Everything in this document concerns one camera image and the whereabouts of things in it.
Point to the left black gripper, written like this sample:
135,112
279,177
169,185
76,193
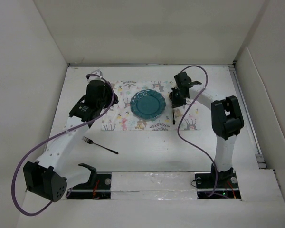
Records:
108,91

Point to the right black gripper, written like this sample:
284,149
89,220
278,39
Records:
175,103

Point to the black spoon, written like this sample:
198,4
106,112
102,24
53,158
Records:
173,111

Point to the teal scalloped plate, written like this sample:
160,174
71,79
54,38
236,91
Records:
147,104

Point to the patterned white cloth napkin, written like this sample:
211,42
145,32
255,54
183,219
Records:
120,117

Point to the black fork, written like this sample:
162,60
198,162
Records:
89,141

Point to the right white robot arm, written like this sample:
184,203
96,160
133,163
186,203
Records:
226,116

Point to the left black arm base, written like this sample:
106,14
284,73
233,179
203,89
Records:
97,189

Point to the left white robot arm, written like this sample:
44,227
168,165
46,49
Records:
45,177

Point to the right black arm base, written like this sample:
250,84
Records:
225,189

